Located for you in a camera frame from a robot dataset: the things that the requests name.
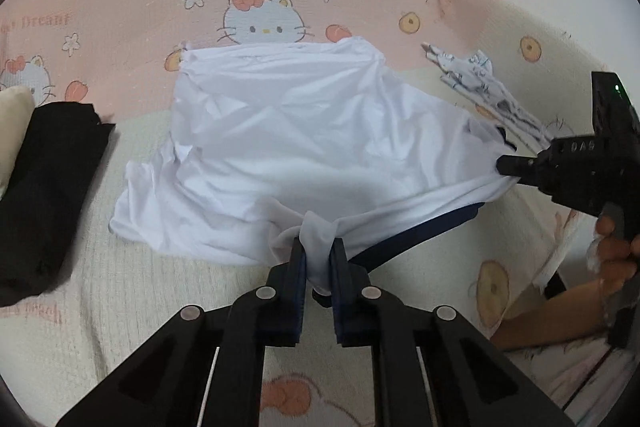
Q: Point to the person's right hand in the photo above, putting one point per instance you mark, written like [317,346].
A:
[612,249]

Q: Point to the black folded garment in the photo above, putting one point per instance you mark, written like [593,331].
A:
[45,197]

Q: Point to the person's bare leg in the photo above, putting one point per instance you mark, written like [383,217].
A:
[550,317]

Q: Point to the white tissue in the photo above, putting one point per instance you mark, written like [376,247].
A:
[595,257]

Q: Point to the white shirt with navy trim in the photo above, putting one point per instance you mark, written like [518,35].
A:
[300,132]

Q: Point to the pink and cream cartoon blanket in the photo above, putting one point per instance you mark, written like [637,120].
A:
[125,7]

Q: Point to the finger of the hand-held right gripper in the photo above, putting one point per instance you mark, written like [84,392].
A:
[515,167]

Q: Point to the small white printed cloth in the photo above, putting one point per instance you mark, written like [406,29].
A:
[480,79]

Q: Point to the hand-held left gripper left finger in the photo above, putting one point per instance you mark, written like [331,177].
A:
[295,297]

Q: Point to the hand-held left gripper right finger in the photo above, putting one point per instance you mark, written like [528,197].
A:
[342,287]

